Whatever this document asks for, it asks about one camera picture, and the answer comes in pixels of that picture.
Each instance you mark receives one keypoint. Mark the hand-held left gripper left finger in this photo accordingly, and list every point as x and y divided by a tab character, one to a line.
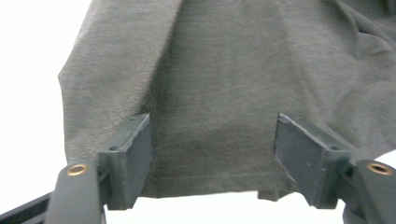
127	168

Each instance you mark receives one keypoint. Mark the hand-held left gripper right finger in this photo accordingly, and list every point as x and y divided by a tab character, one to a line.
314	168

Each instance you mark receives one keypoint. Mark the dark grey garment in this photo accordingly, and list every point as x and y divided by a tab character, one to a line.
224	77

